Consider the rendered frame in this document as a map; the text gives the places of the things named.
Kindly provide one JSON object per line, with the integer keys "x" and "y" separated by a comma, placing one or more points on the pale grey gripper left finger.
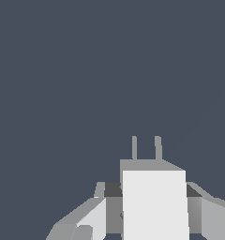
{"x": 95, "y": 215}

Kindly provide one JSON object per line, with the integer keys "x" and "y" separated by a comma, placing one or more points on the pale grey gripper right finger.
{"x": 211, "y": 218}

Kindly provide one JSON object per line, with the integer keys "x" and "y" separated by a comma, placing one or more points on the white charger with two prongs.
{"x": 155, "y": 203}

